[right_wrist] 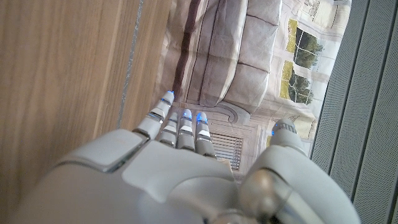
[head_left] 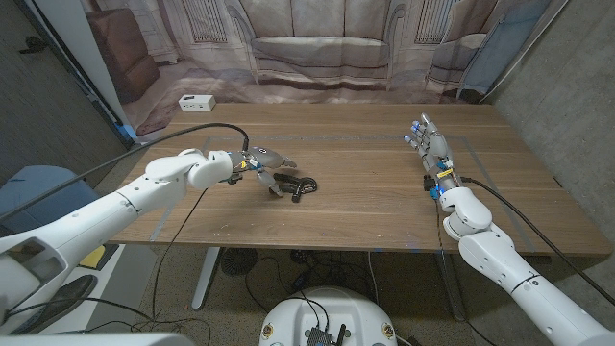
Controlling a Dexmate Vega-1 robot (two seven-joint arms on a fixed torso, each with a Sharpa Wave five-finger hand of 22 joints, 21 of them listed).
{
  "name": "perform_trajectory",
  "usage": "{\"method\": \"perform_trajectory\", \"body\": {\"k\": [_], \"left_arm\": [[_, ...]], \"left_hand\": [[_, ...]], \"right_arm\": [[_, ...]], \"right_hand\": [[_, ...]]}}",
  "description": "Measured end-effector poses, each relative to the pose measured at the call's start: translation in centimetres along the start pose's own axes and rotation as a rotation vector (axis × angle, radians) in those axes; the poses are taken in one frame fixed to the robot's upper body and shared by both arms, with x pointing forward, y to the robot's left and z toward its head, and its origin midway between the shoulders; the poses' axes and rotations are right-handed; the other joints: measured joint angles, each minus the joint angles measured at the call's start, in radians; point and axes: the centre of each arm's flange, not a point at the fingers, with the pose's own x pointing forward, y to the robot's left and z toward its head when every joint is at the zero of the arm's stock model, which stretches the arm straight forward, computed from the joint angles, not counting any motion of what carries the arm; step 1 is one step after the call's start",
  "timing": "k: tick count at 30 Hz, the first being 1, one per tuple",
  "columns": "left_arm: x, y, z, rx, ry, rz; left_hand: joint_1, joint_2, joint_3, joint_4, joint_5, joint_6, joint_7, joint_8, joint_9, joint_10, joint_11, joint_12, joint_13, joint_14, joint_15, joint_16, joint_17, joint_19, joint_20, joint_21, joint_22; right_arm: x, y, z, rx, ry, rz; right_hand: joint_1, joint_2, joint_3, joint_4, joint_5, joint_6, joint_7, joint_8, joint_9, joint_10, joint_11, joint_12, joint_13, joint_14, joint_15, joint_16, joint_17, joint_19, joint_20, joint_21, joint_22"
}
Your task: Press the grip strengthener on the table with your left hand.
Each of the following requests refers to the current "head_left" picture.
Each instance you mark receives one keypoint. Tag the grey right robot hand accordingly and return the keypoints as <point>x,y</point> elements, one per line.
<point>438,146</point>

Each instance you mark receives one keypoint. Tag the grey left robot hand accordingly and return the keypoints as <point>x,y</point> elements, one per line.
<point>264,158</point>

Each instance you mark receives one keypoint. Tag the black grip strengthener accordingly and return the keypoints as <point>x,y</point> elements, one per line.
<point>300,185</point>

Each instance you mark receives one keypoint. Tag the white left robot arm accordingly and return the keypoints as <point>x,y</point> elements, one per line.
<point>120,206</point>

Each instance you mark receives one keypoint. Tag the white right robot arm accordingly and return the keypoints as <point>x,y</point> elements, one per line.
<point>519,274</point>

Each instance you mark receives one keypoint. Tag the grey tape outline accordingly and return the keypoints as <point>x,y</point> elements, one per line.
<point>336,138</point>

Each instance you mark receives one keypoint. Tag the white power box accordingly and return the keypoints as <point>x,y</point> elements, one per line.
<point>197,102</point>

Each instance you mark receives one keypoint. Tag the black round fan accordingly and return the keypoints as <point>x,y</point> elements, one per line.
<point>238,262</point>

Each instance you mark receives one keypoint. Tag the blue leaning panel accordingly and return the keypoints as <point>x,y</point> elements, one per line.
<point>499,48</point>

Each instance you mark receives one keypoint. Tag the printed living room backdrop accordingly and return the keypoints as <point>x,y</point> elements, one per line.
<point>317,48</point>

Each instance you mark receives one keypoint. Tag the white table leg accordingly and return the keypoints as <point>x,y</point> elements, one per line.
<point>206,279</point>

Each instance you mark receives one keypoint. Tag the blue tape piece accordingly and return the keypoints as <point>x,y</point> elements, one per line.
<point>127,131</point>

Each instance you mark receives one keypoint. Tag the grey table leg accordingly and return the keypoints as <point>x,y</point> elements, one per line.
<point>451,288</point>

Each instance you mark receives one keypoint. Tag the white robot torso base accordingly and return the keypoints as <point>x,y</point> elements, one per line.
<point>336,312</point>

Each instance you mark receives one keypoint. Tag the black device with antenna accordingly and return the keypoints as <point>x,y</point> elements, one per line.
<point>322,336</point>

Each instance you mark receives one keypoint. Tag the white pedal platform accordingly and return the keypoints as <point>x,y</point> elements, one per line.
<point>125,288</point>

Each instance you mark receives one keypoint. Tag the yellow foot pedal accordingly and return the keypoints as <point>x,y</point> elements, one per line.
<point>93,258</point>

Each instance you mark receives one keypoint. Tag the white robot chest plate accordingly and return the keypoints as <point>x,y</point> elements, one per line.
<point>96,340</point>

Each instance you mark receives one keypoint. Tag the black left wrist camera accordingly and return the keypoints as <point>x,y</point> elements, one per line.
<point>234,179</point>

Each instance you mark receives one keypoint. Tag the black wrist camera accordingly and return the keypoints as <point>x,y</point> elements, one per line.
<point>429,183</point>
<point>234,179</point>

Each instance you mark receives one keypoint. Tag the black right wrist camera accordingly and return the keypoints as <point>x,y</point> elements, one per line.
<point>429,183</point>

